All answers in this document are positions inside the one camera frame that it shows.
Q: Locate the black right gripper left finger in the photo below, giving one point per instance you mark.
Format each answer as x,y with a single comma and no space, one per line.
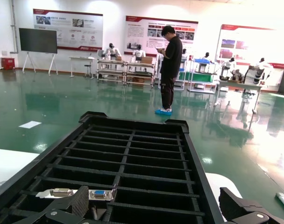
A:
69,214

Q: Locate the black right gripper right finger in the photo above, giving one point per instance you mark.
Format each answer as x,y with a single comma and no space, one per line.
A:
244,212

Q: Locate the black slotted storage container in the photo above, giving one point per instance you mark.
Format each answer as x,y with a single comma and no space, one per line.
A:
198,168

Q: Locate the red fire equipment box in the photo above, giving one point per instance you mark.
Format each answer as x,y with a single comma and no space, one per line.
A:
8,64

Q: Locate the small closed cardboard box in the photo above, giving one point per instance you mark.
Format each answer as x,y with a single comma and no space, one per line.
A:
146,60

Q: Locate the white paper sheet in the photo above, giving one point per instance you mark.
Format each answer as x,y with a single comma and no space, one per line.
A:
30,124

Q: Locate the long white work table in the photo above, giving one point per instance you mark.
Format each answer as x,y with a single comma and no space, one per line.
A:
237,83

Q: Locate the white metal rack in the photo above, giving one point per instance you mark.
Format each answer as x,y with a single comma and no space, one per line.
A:
182,77

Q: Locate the black round stool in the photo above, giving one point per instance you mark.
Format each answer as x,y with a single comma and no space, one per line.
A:
87,66

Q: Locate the small white side table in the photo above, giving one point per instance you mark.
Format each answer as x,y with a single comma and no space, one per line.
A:
81,58

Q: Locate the person in black clothes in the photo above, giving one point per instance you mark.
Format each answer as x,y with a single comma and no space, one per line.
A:
171,60

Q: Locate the black display screen on stand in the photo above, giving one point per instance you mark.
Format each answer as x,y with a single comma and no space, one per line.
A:
38,40

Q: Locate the graphics card with silver bracket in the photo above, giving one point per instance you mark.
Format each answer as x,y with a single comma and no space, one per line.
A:
60,192

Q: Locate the metal frame workbench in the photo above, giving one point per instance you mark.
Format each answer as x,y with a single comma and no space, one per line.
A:
109,61
139,65

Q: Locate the wall poster with red pictures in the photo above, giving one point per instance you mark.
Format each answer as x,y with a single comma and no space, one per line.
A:
249,46

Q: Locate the wide info wall poster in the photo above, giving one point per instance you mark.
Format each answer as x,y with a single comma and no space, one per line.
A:
86,28

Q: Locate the wall poster with photo row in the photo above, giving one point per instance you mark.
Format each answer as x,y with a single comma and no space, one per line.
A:
142,30

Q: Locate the grey wall pipe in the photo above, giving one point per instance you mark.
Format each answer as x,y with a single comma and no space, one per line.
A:
14,23

